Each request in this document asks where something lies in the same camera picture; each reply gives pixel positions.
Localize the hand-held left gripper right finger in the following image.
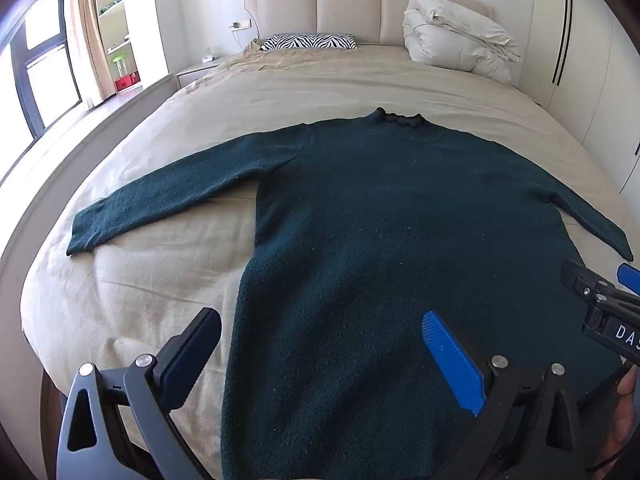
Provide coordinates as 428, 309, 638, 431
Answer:
421, 310, 587, 480

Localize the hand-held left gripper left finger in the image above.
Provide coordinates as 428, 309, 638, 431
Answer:
57, 307, 223, 480

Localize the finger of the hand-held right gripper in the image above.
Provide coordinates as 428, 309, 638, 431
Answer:
559, 258, 619, 311
616, 262, 640, 297

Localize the dark green knit sweater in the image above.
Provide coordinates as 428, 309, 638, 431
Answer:
66, 106, 635, 480

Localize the person's right hand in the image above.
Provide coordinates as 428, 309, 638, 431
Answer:
602, 374, 640, 463

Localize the white wardrobe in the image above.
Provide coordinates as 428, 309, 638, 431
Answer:
520, 0, 640, 196

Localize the beige bed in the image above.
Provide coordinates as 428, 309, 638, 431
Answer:
0, 40, 640, 480

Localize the folded white duvet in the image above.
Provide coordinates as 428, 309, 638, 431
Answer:
402, 0, 522, 85

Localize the white nightstand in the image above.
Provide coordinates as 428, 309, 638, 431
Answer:
177, 55, 236, 89

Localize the black framed window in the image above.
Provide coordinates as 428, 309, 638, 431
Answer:
0, 0, 84, 176

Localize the beige curtain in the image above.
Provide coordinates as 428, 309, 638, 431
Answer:
66, 0, 119, 107

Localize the zebra print pillow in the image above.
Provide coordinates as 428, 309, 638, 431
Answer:
257, 33, 359, 54

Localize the beige padded headboard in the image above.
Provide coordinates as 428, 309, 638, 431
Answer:
244, 0, 496, 47

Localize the long black wardrobe handle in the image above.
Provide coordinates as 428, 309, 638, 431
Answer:
551, 0, 574, 86

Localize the white wall shelf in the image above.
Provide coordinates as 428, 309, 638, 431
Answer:
95, 0, 145, 96

